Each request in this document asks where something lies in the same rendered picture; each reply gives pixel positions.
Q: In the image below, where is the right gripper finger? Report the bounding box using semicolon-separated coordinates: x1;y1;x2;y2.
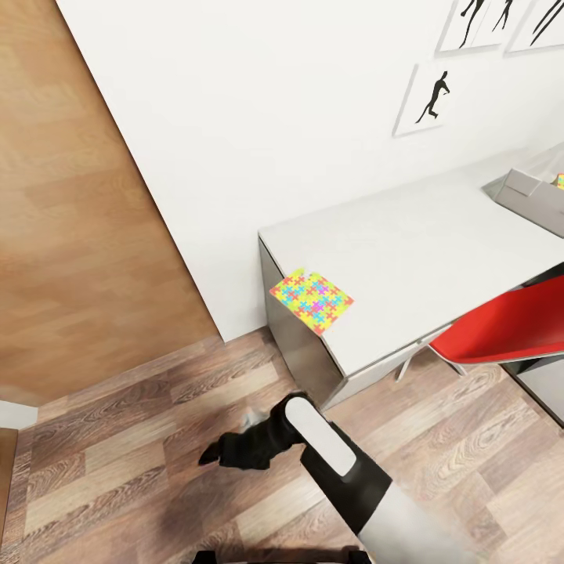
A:
198;438;221;466

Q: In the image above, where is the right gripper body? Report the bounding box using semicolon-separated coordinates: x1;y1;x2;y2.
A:
219;421;272;471

